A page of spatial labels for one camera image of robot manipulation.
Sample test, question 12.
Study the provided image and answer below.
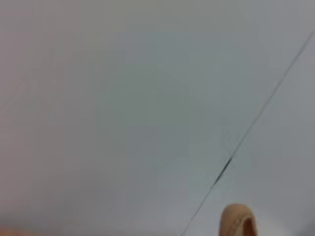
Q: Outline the brown jute handbag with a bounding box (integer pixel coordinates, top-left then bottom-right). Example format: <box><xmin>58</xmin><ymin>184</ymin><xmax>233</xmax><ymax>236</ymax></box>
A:
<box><xmin>218</xmin><ymin>203</ymin><xmax>259</xmax><ymax>236</ymax></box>

